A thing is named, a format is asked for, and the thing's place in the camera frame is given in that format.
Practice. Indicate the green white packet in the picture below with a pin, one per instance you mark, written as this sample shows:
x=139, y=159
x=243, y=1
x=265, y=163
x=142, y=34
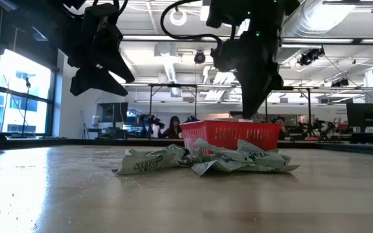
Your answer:
x=283, y=168
x=257, y=155
x=147, y=161

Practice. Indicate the black overhead gantry frame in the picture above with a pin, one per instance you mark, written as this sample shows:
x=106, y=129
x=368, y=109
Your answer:
x=309, y=106
x=173, y=85

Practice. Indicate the black tripod stand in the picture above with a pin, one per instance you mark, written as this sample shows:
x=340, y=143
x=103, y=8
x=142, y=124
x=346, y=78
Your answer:
x=27, y=83

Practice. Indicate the background black robot arm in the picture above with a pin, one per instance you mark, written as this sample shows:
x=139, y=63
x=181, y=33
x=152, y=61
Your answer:
x=151, y=121

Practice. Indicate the person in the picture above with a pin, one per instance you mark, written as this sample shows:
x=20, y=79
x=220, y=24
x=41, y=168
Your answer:
x=173, y=127
x=281, y=124

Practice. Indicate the black computer monitor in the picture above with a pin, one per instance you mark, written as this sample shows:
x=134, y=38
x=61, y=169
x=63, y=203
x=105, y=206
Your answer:
x=366, y=116
x=113, y=113

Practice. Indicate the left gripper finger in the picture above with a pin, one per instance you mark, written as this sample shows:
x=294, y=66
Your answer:
x=92, y=79
x=121, y=64

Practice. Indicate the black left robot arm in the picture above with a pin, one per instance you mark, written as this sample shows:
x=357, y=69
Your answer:
x=74, y=2

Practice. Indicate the silver ventilation duct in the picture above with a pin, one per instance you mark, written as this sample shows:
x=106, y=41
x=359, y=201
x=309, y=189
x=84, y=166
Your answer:
x=319, y=16

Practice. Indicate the black aluminium table frame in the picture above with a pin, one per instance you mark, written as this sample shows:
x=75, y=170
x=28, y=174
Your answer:
x=76, y=142

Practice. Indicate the banknote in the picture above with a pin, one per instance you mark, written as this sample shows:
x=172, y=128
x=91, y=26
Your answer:
x=212, y=158

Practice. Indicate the black round ceiling camera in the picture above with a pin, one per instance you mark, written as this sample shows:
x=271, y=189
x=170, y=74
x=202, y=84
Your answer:
x=199, y=57

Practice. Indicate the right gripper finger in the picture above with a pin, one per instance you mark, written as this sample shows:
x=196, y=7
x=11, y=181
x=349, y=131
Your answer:
x=248, y=94
x=270, y=87

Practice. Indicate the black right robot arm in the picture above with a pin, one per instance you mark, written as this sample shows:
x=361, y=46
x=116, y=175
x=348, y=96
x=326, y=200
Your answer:
x=264, y=13

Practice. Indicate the red plastic basket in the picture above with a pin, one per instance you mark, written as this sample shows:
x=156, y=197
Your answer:
x=225, y=132

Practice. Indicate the black ceiling spotlight rig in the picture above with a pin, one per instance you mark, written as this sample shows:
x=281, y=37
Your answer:
x=309, y=57

